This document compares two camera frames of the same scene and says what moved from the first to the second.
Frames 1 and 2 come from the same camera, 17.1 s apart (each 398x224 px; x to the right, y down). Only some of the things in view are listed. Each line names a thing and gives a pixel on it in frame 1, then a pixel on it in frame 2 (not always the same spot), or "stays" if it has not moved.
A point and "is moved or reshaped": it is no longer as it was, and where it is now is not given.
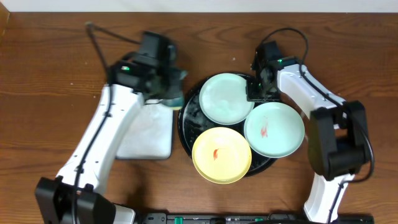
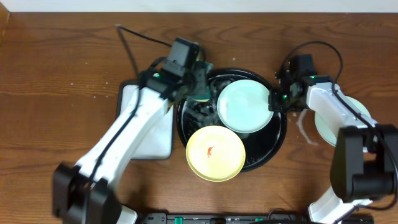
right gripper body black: [257, 91] -> [282, 101]
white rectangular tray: [148, 135] stays
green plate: [274, 130] -> [243, 106]
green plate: [223, 99] is moved or reshaped
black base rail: [296, 218] stays
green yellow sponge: [176, 103] is moved or reshaped
